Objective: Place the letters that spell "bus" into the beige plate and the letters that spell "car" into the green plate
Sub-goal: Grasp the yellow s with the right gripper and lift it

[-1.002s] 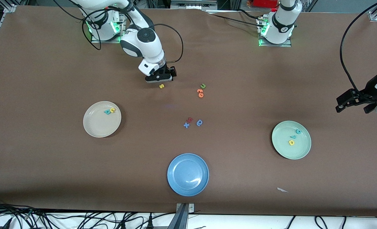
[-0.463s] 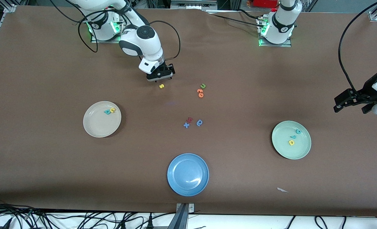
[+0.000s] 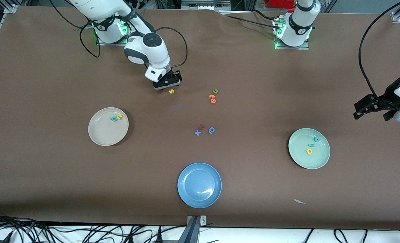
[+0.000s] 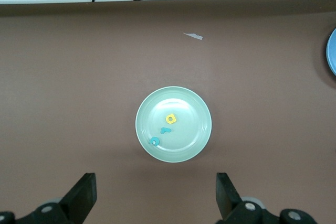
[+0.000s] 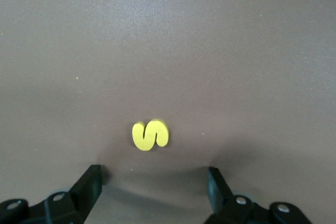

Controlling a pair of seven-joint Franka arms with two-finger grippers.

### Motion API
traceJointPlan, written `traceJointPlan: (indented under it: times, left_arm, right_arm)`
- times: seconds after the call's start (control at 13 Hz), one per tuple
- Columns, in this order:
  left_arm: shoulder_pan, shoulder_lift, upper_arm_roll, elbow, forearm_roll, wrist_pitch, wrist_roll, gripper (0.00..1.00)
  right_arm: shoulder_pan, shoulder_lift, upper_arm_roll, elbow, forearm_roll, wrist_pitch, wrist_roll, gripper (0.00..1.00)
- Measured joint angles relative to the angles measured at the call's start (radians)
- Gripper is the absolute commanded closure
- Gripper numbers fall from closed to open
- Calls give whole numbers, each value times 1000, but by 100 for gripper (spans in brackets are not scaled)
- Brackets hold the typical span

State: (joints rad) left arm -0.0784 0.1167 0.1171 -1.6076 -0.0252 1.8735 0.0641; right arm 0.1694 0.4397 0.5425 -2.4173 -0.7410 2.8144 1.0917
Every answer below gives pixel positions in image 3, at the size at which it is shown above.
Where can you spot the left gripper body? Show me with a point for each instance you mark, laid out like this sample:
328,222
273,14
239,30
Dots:
390,95

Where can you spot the yellow letter d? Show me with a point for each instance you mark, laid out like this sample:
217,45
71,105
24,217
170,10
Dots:
309,151

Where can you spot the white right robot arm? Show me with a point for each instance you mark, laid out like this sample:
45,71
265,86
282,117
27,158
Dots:
152,50

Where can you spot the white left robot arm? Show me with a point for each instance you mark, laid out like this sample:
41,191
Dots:
297,23

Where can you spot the green letter u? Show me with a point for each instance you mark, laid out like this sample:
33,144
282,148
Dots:
215,91

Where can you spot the red letter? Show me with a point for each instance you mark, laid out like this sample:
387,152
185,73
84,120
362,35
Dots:
201,127

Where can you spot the blue letter a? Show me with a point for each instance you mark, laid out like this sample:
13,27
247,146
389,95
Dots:
211,130

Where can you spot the grey metal box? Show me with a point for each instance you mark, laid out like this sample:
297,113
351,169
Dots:
205,4

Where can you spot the pale green plate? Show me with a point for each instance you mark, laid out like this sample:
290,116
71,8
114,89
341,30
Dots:
304,160

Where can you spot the beige brown plate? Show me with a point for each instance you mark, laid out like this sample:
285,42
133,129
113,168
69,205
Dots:
102,135

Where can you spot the white paper scrap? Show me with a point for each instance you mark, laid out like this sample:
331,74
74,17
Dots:
299,201

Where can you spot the blue plate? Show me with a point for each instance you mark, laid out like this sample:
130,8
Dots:
199,185

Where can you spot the red box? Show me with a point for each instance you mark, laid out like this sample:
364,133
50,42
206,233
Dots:
281,3

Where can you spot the aluminium profile bar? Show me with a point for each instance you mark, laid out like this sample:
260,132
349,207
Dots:
190,233

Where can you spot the black power plug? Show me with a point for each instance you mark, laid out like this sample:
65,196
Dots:
131,239
159,236

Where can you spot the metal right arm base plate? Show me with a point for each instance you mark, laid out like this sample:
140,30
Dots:
114,44

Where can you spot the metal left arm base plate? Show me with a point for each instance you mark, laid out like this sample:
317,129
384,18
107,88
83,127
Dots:
294,48

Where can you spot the small metal bracket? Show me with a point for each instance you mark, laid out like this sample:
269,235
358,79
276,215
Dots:
202,221

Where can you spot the aluminium corner bracket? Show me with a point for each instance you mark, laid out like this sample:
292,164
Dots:
10,8

